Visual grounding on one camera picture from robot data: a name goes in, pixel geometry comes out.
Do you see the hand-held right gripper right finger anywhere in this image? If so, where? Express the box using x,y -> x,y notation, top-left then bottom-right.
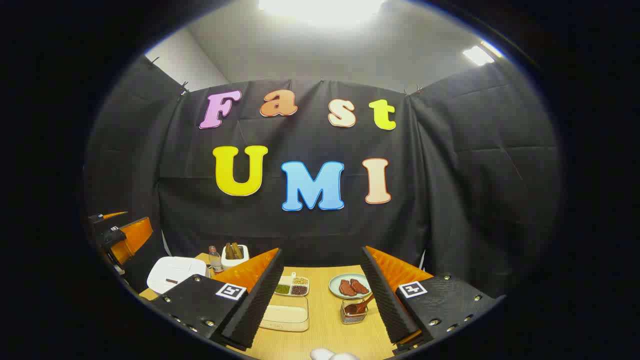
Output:
361,245 -> 501,356

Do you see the pale green plate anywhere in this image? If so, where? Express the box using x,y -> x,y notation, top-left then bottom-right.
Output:
329,273 -> 373,300

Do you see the black backdrop cloth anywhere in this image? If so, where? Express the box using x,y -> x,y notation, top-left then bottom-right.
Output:
84,55 -> 561,301

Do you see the white rice cooker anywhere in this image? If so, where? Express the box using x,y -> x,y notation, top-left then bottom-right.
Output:
146,256 -> 208,296

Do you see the brown wooden spoon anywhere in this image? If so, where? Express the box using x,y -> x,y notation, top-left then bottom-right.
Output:
345,294 -> 376,316

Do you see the white divided bean tray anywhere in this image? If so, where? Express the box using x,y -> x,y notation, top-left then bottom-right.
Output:
274,272 -> 310,297

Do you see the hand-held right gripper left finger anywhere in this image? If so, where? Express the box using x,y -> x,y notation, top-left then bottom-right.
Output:
150,247 -> 285,352

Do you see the ceiling light panel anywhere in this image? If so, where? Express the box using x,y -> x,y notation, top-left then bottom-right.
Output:
462,40 -> 503,67
257,0 -> 388,26

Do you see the white toaster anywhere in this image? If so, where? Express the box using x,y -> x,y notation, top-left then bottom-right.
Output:
221,244 -> 250,271

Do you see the clear plastic water bottle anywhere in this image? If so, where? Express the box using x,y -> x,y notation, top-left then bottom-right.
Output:
208,245 -> 224,274

